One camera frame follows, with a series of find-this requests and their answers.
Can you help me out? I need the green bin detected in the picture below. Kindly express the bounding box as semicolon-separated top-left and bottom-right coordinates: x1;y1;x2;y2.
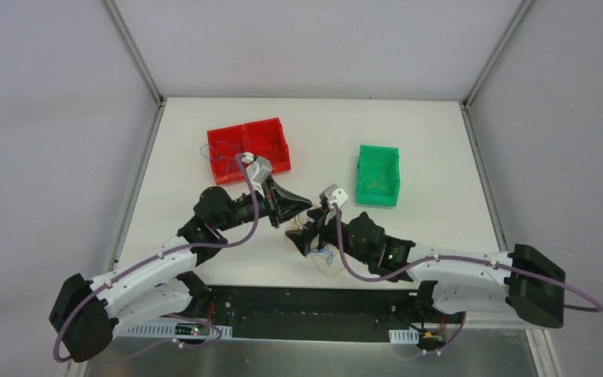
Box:
356;145;400;207

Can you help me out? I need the wire bundle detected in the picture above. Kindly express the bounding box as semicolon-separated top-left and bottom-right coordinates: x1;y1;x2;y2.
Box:
286;218;347;278

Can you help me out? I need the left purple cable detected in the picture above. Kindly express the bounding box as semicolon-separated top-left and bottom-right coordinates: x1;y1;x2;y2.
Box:
53;152;261;364

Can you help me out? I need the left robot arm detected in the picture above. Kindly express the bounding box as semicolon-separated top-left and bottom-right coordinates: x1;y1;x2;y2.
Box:
49;177;312;363

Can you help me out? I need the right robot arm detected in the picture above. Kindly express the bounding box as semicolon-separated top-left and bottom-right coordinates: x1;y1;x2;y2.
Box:
285;209;565;328

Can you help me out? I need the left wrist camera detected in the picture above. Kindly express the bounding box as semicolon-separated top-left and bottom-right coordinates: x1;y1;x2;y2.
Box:
237;152;273;192

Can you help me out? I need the blue wire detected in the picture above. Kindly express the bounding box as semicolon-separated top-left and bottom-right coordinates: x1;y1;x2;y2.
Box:
199;140;248;170

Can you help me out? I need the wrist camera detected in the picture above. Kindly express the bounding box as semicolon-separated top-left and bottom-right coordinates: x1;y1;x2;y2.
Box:
319;184;349;210
237;152;273;192

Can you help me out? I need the red double bin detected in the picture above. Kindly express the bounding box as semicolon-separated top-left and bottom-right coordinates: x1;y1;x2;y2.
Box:
206;118;291;185

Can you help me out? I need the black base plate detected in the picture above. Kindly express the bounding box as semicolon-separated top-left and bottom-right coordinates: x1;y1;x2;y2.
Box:
180;285;461;342

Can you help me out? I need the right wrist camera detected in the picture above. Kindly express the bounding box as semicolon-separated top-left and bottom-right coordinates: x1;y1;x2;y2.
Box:
319;184;349;210

